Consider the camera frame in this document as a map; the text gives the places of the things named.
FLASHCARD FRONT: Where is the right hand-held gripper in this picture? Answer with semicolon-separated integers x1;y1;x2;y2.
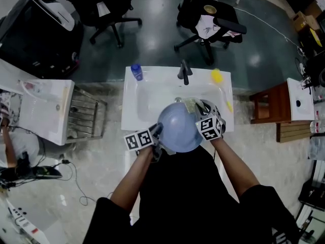
194;100;226;142

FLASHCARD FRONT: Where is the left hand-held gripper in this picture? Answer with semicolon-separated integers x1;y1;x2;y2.
123;123;165;162

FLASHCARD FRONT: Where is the green yellow sponge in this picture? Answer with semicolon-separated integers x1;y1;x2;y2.
183;98;201;114

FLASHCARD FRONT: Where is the large blue plate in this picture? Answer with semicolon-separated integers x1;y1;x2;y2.
157;102;204;154

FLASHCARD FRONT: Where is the person's right forearm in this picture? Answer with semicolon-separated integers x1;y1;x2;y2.
212;137;261;204

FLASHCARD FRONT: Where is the person's left forearm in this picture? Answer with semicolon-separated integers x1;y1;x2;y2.
110;146;153;210

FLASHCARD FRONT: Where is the yellow dish brush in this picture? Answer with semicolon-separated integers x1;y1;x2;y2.
211;68;234;113

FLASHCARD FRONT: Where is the white sink on dark stand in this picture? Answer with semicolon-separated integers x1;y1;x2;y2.
121;65;235;132

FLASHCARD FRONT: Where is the black faucet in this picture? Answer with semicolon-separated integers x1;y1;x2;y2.
177;59;193;86

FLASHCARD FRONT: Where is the blue bottle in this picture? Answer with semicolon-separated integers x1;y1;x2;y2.
131;64;144;81

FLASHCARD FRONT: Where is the metal rack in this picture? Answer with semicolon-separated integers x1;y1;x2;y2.
66;86;107;143

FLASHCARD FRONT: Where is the wooden cabinet with white sink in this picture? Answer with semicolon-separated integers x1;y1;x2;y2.
250;77;315;125

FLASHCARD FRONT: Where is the person's black clothing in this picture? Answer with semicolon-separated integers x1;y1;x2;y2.
83;145;300;244

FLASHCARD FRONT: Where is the white printed paper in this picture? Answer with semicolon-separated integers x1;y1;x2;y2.
194;15;221;38

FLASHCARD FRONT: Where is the black office chair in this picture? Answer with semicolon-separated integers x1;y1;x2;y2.
54;0;143;48
174;0;247;66

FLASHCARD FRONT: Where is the wooden slat pallet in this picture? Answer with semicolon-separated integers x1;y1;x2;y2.
276;120;313;144

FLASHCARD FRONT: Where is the white rectangular sink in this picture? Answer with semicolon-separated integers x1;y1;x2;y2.
19;79;76;146

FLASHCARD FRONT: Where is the clear water jug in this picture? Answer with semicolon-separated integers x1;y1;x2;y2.
309;119;325;134

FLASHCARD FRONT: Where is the cardboard box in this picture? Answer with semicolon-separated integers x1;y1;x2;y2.
291;10;320;33

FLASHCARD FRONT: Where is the black shelf unit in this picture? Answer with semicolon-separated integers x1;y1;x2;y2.
298;179;325;210

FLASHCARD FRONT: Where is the large black machine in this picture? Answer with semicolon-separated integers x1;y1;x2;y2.
0;0;84;80

